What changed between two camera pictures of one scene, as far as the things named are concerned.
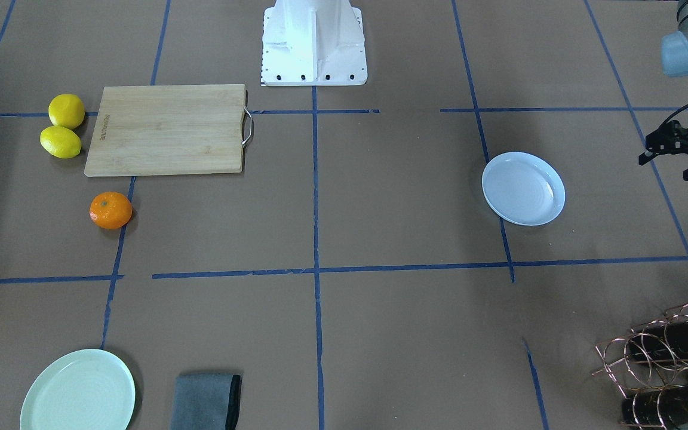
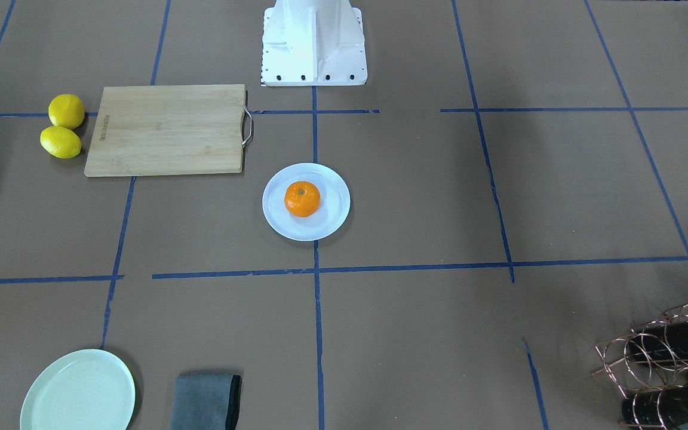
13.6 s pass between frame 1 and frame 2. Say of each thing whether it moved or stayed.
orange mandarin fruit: moved
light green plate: stayed
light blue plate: moved
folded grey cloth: stayed
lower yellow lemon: stayed
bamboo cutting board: stayed
